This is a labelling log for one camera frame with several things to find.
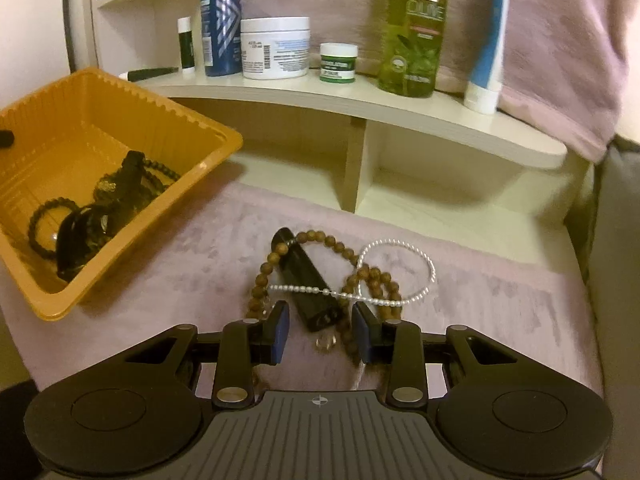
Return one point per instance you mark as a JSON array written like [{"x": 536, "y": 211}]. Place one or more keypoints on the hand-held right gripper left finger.
[{"x": 281, "y": 332}]

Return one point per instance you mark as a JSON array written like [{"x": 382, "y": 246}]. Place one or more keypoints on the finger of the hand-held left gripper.
[{"x": 5, "y": 138}]

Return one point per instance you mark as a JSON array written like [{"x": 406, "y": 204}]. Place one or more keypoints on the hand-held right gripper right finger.
[{"x": 358, "y": 335}]

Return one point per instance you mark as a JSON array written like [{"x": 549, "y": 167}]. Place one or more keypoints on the yellow plastic tray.
[{"x": 60, "y": 125}]

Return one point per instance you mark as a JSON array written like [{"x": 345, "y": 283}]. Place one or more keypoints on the small gold ornament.
[{"x": 106, "y": 188}]

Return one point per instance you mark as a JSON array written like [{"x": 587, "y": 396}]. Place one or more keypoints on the black wristband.
[{"x": 67, "y": 240}]

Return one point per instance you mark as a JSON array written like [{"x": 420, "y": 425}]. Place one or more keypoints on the black clip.
[{"x": 132, "y": 162}]

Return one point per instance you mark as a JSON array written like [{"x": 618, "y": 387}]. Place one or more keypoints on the clear crystal pendant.
[{"x": 325, "y": 343}]

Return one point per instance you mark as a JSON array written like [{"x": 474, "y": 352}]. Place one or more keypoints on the pink towel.
[
  {"x": 550, "y": 35},
  {"x": 175, "y": 270}
]

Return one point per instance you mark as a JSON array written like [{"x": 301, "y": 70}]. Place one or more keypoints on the black cosmetic pencil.
[{"x": 150, "y": 73}]

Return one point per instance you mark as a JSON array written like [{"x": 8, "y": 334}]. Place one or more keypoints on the white and green lip balm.
[{"x": 186, "y": 45}]

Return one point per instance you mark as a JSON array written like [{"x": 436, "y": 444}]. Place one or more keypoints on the white vanity shelf unit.
[{"x": 425, "y": 120}]

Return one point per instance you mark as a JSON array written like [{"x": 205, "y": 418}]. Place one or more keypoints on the blue spray can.
[{"x": 220, "y": 25}]

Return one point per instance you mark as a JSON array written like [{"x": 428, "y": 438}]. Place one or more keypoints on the grey cushion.
[{"x": 617, "y": 260}]

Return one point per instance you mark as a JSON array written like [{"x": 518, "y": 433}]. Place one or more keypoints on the small green-label jar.
[{"x": 339, "y": 62}]

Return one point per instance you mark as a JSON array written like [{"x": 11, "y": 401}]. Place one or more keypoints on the white cream jar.
[{"x": 275, "y": 47}]

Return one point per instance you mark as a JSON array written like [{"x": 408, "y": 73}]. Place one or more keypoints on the white and blue tube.
[{"x": 487, "y": 60}]

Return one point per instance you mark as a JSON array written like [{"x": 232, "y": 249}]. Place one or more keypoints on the green oil spray bottle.
[{"x": 412, "y": 35}]

